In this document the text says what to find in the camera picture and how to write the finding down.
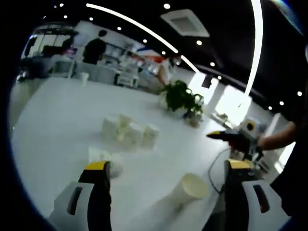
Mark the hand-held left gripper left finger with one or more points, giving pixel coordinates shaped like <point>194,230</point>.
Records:
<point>98,192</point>

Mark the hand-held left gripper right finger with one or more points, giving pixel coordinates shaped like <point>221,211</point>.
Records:
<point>235,192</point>

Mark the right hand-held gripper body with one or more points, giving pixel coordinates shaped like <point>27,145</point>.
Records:
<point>250,126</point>

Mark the cluster of white paper cups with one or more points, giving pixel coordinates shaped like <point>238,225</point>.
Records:
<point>125,130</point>

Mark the tall plain white paper cup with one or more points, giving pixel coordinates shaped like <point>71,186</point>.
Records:
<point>84,78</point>

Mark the person's right hand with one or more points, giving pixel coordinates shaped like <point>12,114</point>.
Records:
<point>257,149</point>

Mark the black hanging screen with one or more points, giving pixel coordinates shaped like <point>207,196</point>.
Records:
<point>207,81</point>

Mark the green potted plant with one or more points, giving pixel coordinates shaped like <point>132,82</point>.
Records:
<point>178,98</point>

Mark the white table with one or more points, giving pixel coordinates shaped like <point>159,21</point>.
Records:
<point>60,134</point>

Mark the white ceiling light strip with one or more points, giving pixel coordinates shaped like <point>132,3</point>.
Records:
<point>257,48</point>
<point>134,22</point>

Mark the ceiling spot lights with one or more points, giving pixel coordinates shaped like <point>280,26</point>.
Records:
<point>199,42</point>

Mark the white rack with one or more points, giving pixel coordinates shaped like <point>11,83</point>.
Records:
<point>127,79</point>

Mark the ceiling air vent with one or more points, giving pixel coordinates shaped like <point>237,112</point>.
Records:
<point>185,22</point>

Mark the grey desk partition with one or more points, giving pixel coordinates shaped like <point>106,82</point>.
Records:
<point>96,72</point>

